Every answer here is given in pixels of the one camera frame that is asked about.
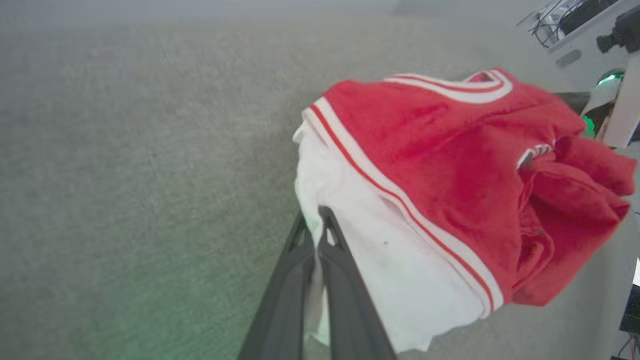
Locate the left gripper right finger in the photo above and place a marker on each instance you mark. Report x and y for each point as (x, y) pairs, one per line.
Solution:
(350, 310)

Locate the black electronics box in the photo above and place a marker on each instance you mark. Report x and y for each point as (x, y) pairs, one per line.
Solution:
(632, 310)

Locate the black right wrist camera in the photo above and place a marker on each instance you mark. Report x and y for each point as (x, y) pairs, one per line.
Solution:
(625, 32)

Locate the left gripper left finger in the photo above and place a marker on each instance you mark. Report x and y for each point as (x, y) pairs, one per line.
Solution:
(285, 305)

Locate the grey fabric sofa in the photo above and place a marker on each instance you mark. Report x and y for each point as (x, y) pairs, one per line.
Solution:
(125, 175)

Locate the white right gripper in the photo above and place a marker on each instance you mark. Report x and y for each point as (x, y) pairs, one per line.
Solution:
(602, 102)

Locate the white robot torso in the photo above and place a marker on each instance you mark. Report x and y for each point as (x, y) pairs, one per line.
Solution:
(585, 55)

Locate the red and white garment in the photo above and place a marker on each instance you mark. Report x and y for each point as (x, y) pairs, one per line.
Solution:
(425, 175)

